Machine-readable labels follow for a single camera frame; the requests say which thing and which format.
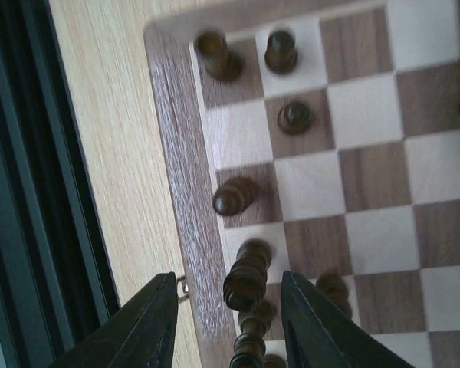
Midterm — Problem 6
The wooden chess board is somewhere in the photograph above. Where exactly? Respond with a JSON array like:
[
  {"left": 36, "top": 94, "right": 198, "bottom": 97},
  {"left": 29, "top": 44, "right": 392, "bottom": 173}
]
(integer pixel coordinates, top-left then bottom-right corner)
[{"left": 144, "top": 1, "right": 460, "bottom": 367}]

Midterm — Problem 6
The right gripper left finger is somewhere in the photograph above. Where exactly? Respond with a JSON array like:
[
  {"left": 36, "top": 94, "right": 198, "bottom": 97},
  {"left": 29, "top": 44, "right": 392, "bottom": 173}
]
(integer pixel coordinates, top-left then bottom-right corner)
[{"left": 50, "top": 272, "right": 177, "bottom": 367}]

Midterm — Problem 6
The dark bishop chess piece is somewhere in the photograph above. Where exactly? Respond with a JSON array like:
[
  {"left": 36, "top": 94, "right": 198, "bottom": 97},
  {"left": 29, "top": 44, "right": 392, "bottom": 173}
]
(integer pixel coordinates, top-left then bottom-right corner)
[{"left": 212, "top": 176, "right": 259, "bottom": 217}]

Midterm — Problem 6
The dark rook chess piece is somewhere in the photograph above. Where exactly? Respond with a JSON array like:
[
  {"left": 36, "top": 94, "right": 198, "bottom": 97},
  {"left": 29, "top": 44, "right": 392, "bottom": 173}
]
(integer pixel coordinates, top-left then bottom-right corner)
[{"left": 194, "top": 29, "right": 244, "bottom": 83}]

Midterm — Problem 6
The dark queen chess piece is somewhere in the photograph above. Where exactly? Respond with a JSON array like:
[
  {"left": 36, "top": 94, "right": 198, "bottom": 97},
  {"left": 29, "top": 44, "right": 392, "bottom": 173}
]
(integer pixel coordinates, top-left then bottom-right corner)
[{"left": 223, "top": 238, "right": 272, "bottom": 312}]

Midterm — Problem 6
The black aluminium frame rail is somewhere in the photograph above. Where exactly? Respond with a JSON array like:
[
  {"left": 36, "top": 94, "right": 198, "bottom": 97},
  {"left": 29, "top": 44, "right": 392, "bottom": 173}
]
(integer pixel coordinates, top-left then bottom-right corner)
[{"left": 0, "top": 1, "right": 120, "bottom": 367}]

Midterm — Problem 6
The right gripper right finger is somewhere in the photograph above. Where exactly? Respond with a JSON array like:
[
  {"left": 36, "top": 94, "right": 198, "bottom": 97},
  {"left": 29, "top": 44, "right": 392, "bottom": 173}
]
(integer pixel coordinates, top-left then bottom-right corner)
[{"left": 281, "top": 271, "right": 411, "bottom": 367}]

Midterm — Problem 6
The dark king chess piece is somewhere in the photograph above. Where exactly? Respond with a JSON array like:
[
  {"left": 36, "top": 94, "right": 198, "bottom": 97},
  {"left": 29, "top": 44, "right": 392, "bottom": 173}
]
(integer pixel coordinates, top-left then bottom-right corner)
[{"left": 229, "top": 300, "right": 277, "bottom": 368}]

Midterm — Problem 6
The dark pawn piece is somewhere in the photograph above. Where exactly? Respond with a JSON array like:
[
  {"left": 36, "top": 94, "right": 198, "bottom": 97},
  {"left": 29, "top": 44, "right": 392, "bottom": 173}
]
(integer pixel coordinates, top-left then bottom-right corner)
[
  {"left": 277, "top": 100, "right": 314, "bottom": 136},
  {"left": 315, "top": 272, "right": 353, "bottom": 319}
]

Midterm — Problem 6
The dark pawn on board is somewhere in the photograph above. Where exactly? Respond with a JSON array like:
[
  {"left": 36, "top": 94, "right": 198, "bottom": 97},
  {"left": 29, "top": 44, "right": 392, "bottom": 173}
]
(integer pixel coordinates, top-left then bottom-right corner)
[{"left": 264, "top": 29, "right": 298, "bottom": 74}]

